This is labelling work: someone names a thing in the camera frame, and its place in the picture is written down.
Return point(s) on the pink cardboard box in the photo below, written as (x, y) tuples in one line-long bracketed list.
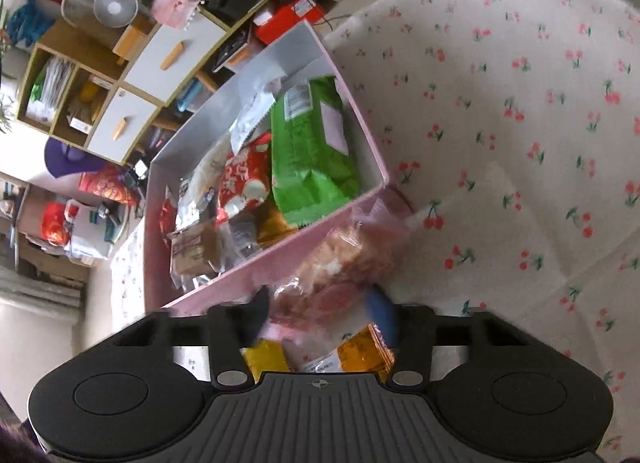
[(210, 113)]

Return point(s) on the blue cloth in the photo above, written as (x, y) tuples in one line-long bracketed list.
[(27, 23)]

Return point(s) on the cherry print tablecloth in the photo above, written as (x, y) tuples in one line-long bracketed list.
[(500, 143)]

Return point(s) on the silver white snack packet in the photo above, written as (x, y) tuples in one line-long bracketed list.
[(252, 115)]

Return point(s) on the clear pink cracker packet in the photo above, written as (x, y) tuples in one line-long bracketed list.
[(345, 253)]

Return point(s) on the clear rice cracker packet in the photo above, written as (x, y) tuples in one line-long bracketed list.
[(212, 163)]

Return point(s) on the yellow snack packet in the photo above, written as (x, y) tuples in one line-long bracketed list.
[(265, 358)]

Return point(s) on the gold snack packet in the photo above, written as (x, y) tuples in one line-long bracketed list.
[(272, 223)]

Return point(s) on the orange packet with white end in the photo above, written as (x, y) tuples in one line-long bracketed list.
[(362, 348)]

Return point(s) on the black box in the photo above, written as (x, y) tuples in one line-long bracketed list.
[(235, 50)]

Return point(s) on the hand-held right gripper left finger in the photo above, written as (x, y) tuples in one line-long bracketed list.
[(257, 310)]

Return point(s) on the red patterned bag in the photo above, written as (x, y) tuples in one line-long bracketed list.
[(105, 185)]

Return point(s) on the small red snack packet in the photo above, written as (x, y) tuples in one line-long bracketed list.
[(167, 223)]

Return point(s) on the purple cap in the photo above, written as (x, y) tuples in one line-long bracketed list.
[(65, 158)]

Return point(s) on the long wooden cabinet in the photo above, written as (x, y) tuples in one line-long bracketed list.
[(70, 38)]

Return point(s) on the green snack packet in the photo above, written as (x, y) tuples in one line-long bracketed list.
[(310, 158)]

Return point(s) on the brown snack packet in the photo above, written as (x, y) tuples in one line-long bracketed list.
[(195, 245)]

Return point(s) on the red cardboard box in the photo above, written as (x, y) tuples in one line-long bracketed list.
[(285, 18)]

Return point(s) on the white desk fan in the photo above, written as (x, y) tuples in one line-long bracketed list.
[(115, 5)]

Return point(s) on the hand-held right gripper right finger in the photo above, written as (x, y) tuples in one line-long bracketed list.
[(380, 313)]

